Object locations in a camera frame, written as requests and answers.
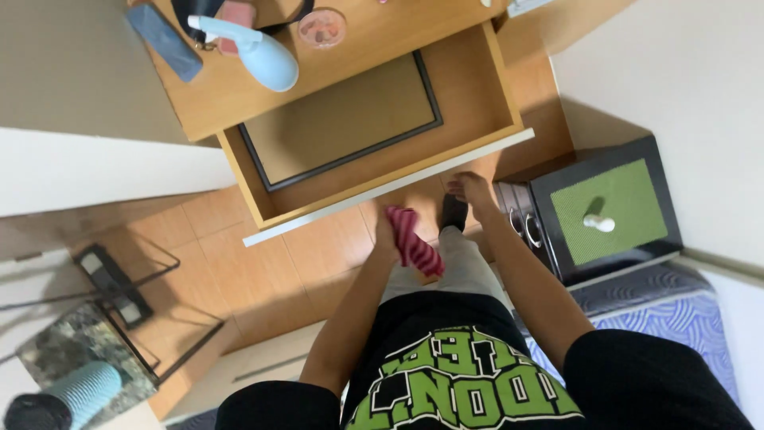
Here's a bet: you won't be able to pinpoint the light blue spray bottle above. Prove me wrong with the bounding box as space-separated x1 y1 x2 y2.
187 15 300 93

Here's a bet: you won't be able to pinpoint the pink box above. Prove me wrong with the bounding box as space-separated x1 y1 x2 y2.
214 0 258 57

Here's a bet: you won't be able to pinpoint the blue patterned mattress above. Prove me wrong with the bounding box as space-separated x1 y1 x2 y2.
518 263 741 408

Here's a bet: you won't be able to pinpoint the black framed board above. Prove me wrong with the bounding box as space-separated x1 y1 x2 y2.
238 50 444 193

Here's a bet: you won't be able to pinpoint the black shirt green print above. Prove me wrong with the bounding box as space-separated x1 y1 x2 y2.
215 291 754 430

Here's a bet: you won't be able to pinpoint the open wooden drawer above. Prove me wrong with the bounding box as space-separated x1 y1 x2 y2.
216 20 536 247

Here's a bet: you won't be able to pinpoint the grey trousers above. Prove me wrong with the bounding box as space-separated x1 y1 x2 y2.
380 226 509 307

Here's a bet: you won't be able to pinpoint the light blue ribbed roller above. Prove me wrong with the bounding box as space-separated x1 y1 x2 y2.
3 361 124 430

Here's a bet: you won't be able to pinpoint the person's left hand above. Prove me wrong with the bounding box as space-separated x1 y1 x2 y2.
375 205 403 264

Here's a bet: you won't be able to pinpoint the black bedside cabinet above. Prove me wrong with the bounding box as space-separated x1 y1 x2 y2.
494 135 685 288

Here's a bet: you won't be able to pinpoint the person's right hand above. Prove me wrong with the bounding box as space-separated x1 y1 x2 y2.
446 171 500 219

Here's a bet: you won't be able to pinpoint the black sock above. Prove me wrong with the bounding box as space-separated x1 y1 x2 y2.
439 193 470 234

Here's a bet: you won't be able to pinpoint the wooden desk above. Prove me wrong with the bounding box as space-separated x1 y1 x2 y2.
128 0 574 180

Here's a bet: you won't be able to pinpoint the blue phone case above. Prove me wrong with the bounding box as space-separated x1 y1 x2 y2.
125 3 204 83

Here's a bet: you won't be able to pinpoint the red striped cloth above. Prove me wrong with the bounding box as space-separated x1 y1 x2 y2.
385 205 446 279

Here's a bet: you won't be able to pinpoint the green mat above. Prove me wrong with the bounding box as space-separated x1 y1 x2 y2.
549 158 669 267

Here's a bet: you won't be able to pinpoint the small white object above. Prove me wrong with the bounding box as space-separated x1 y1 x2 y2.
583 213 616 234

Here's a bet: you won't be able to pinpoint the marbled stone slab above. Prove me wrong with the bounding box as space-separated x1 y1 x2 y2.
17 301 160 414

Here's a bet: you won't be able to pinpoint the black metal rack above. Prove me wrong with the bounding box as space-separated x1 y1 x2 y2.
0 241 226 386

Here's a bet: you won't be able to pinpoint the white flat object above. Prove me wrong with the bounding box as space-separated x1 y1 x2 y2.
506 0 557 19

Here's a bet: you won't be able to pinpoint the round clear glass dish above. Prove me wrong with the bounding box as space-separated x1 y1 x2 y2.
297 7 348 50

